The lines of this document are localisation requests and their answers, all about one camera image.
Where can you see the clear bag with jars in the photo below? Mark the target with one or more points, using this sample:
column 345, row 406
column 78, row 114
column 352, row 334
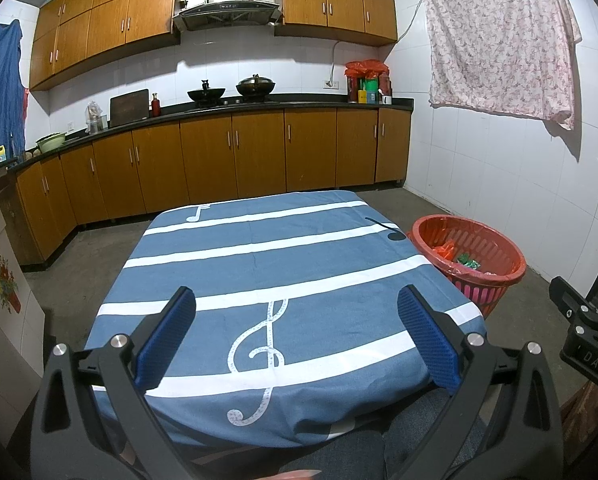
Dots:
column 95, row 120

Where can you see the blue striped music-note tablecloth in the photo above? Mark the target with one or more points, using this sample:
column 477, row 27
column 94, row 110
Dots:
column 279, row 260

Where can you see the steel range hood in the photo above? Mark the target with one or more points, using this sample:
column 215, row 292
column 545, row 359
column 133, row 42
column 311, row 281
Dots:
column 224, row 10

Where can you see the white wall socket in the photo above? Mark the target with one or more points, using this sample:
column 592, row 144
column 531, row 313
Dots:
column 332, row 83

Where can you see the green basin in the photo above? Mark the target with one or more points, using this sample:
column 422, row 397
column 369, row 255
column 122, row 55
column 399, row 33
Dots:
column 51, row 144

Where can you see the red plastic basket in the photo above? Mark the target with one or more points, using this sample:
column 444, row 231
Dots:
column 499, row 252

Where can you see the long wooden upper cabinets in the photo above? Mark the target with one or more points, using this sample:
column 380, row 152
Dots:
column 104, row 25

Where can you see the black wok with lid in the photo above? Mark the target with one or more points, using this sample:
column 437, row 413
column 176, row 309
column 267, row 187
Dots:
column 255, row 87

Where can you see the dark wooden cutting board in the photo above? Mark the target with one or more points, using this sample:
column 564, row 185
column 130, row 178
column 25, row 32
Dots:
column 129, row 107

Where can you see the open black wok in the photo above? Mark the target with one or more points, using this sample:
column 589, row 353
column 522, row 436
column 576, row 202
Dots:
column 206, row 95

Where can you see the short wooden upper cabinets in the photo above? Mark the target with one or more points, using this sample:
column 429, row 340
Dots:
column 339, row 0

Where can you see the red bottle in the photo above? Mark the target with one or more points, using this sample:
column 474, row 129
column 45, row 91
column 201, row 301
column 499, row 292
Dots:
column 156, row 107

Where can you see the tiled counter with flower decal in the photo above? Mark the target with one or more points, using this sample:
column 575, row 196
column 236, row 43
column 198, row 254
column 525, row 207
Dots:
column 4, row 320

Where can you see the black kitchen countertop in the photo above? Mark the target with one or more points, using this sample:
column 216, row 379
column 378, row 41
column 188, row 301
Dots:
column 319, row 104

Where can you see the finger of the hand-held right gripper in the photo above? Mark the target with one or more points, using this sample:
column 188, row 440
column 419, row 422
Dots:
column 566, row 295

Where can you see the wooden lower kitchen cabinets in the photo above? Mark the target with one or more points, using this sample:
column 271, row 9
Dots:
column 254, row 155

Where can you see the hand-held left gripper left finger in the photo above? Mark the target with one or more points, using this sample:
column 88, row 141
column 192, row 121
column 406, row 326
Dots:
column 166, row 340

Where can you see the large twisted orange plastic bag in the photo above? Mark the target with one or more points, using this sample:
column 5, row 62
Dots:
column 446, row 251

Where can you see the shiny green plastic wrapper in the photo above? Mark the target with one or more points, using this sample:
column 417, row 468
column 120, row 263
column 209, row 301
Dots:
column 468, row 261

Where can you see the red bag with containers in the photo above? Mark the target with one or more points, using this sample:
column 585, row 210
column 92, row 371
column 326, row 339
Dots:
column 366, row 69

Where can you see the pink floral hanging cloth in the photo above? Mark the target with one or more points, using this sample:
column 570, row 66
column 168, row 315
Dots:
column 499, row 40

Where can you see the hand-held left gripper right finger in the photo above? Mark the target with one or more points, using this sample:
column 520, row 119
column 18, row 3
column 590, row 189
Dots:
column 429, row 340

